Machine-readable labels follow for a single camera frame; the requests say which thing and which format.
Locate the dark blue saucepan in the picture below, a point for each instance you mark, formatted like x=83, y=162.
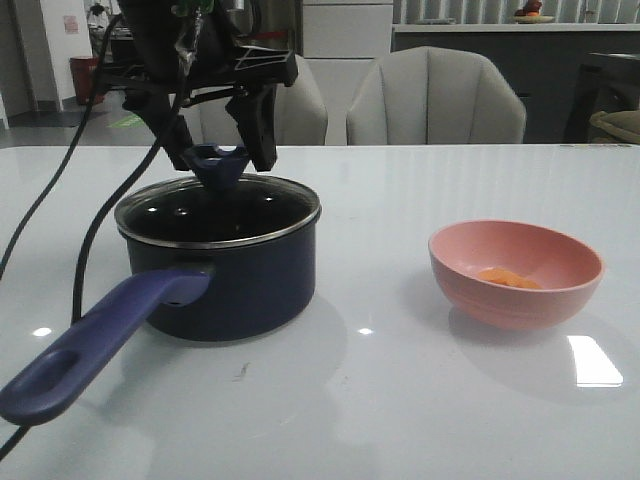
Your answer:
x=193, y=294

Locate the red trash bin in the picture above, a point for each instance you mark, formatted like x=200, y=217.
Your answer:
x=82, y=69

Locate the pink bowl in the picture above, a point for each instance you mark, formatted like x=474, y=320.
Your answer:
x=568, y=271

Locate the right beige chair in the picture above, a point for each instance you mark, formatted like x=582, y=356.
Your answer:
x=434, y=96

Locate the grey counter cabinet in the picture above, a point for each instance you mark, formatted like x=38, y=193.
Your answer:
x=562, y=72

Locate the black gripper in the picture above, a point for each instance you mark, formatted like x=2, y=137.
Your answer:
x=190, y=44

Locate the white cabinet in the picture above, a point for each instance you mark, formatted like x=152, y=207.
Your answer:
x=339, y=39

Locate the fruit plate on counter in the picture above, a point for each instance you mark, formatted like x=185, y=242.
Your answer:
x=531, y=13

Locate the orange ham slices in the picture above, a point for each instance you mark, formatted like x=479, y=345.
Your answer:
x=507, y=278

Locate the glass lid blue knob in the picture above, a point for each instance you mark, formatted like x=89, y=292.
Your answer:
x=220, y=206

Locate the olive cushion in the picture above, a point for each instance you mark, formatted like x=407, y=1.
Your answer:
x=614, y=128

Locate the left beige chair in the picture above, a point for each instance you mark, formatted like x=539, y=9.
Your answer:
x=300, y=115

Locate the beige chair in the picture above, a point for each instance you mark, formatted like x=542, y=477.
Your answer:
x=434, y=96
x=300, y=115

